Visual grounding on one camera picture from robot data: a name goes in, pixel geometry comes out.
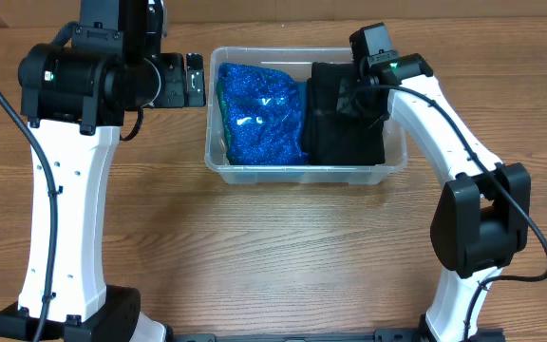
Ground large black garment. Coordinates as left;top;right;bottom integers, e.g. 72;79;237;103
302;62;386;166

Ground blue sequin cloth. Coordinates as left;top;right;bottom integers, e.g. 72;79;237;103
216;63;308;166

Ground blue denim jeans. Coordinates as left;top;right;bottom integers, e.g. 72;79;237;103
296;82;308;121

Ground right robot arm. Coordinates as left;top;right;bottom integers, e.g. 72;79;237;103
338;23;531;341

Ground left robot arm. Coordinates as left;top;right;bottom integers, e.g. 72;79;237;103
0;0;205;341

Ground clear plastic storage bin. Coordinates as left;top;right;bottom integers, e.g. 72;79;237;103
205;47;407;185

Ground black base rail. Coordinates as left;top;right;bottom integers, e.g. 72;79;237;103
163;327;505;342

